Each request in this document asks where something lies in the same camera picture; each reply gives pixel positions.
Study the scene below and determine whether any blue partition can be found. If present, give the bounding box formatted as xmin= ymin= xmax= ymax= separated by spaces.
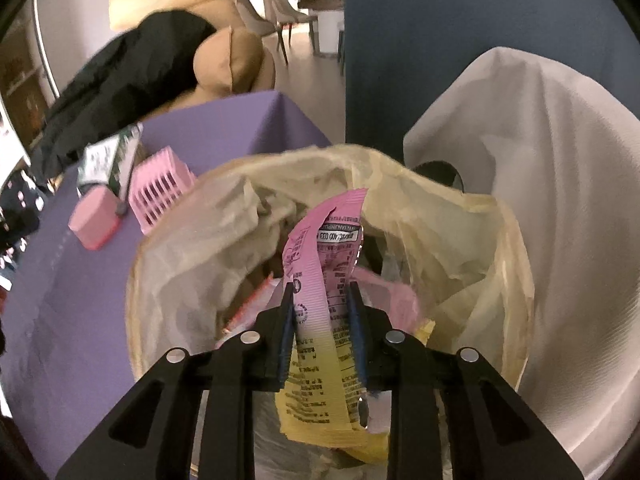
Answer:
xmin=341 ymin=0 xmax=640 ymax=163

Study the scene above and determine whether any pink plastic basket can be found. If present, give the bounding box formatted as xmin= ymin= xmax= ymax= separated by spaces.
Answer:
xmin=127 ymin=147 xmax=197 ymax=236

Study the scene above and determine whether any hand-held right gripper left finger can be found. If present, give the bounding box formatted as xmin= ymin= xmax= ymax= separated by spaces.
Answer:
xmin=55 ymin=282 xmax=296 ymax=480

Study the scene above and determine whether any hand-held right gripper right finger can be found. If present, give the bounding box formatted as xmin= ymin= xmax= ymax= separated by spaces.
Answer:
xmin=346 ymin=281 xmax=586 ymax=480

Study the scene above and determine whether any tan cushion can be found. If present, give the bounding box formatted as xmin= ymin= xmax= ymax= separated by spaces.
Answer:
xmin=108 ymin=0 xmax=277 ymax=106

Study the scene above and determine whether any pink hexagonal box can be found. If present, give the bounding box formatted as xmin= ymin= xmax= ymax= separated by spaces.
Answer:
xmin=68 ymin=186 xmax=122 ymax=251

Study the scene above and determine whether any white shelf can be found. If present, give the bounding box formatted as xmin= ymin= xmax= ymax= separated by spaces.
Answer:
xmin=0 ymin=10 xmax=56 ymax=116

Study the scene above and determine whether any yellow and pink snack wrapper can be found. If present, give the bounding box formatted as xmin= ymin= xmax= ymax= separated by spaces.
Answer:
xmin=275 ymin=187 xmax=391 ymax=463

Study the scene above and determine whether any black jacket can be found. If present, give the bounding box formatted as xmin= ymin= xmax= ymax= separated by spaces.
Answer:
xmin=30 ymin=10 xmax=218 ymax=181

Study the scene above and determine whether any green and white packet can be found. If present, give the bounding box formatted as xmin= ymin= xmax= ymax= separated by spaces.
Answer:
xmin=76 ymin=124 xmax=143 ymax=201

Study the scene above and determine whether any dining table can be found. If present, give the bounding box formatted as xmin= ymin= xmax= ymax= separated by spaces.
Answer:
xmin=295 ymin=0 xmax=345 ymax=56

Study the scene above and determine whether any navy printed bag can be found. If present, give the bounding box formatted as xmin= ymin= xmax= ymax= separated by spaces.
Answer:
xmin=0 ymin=167 xmax=51 ymax=291

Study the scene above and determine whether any white cloth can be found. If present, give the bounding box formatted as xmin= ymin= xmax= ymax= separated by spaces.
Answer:
xmin=402 ymin=46 xmax=640 ymax=471

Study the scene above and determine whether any grey dining chair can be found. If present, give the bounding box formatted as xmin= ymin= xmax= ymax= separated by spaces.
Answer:
xmin=232 ymin=0 xmax=318 ymax=63

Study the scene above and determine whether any bin with yellowish bag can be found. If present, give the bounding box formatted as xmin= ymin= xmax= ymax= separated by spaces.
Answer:
xmin=124 ymin=144 xmax=536 ymax=480

